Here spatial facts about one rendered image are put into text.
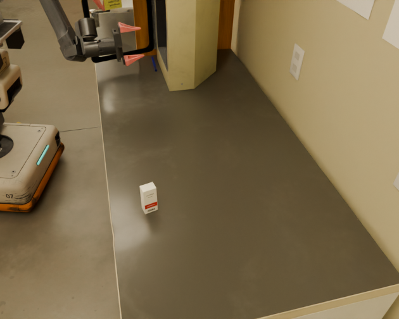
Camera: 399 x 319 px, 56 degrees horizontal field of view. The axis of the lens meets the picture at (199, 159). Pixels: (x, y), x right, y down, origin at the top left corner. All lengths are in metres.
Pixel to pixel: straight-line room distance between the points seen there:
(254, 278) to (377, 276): 0.31
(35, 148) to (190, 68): 1.29
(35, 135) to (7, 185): 0.45
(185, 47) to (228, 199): 0.69
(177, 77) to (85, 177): 1.27
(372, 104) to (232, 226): 0.51
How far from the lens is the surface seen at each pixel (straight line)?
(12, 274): 2.29
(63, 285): 2.16
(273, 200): 1.17
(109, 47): 1.40
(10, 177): 2.39
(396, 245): 1.15
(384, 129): 1.10
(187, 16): 1.53
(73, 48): 1.43
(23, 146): 2.59
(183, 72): 1.62
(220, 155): 1.30
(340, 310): 1.07
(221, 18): 1.98
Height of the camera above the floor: 1.77
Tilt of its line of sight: 40 degrees down
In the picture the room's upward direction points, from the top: 2 degrees clockwise
